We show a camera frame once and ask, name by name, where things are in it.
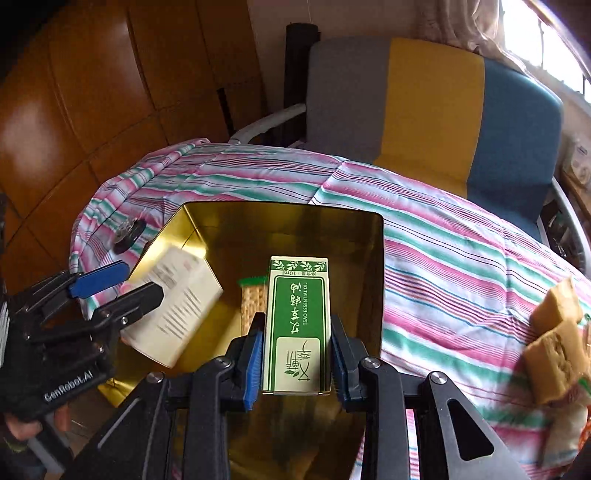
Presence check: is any person's left hand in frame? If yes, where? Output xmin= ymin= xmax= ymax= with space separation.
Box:
xmin=0 ymin=407 xmax=71 ymax=446

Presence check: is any window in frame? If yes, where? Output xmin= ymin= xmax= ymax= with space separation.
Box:
xmin=503 ymin=0 xmax=591 ymax=93

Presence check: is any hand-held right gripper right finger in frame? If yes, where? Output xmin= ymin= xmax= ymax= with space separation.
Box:
xmin=331 ymin=315 xmax=533 ymax=480

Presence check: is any white blue carton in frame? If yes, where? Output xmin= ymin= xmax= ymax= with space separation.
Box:
xmin=566 ymin=136 xmax=591 ymax=188

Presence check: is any beige patterned curtain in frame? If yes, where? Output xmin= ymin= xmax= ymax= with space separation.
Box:
xmin=413 ymin=0 xmax=555 ymax=70

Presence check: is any cracker packet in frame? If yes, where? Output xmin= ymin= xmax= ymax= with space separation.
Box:
xmin=238 ymin=275 xmax=269 ymax=335

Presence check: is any yellow sponge block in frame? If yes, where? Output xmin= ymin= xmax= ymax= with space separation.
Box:
xmin=530 ymin=277 xmax=585 ymax=333
xmin=523 ymin=318 xmax=591 ymax=406

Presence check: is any white medicine box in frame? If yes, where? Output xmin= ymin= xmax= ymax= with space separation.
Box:
xmin=121 ymin=247 xmax=225 ymax=369

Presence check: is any striped pink green cloth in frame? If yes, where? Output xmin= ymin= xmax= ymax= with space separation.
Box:
xmin=68 ymin=141 xmax=591 ymax=480

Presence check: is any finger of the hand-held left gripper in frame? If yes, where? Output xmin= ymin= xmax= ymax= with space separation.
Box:
xmin=13 ymin=260 xmax=131 ymax=315
xmin=27 ymin=282 xmax=166 ymax=344

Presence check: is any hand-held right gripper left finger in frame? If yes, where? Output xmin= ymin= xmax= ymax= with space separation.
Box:
xmin=60 ymin=313 xmax=267 ymax=480

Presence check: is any gold metal tin box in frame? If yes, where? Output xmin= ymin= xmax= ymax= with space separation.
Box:
xmin=97 ymin=200 xmax=386 ymax=480

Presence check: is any green and white carton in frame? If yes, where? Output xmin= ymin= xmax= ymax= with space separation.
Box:
xmin=262 ymin=255 xmax=334 ymax=397

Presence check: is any wooden side table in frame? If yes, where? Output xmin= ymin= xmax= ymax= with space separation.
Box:
xmin=558 ymin=166 xmax=591 ymax=217

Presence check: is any grey yellow blue armchair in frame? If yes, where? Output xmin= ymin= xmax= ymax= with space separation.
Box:
xmin=228 ymin=37 xmax=587 ymax=273

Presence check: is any black round object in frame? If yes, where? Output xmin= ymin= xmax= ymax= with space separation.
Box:
xmin=113 ymin=219 xmax=147 ymax=254

